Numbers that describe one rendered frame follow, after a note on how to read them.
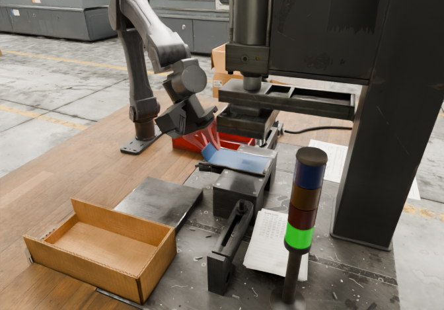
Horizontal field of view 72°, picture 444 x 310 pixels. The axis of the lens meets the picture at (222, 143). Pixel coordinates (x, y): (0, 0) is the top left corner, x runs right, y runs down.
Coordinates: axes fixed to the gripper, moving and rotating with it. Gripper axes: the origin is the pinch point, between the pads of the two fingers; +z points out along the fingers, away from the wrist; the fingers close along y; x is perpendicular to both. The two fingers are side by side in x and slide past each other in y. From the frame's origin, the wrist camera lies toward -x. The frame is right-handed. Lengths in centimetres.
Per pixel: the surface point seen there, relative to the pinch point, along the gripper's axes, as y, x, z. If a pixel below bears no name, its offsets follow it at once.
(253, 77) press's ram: 18.9, -2.7, -12.6
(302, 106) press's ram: 26.2, -5.0, -4.4
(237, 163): 5.4, -1.6, 5.0
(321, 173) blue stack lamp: 31.5, -27.2, -2.7
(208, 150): -0.7, -0.8, -0.2
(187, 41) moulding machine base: -254, 458, -44
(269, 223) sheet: 13.3, -14.5, 13.7
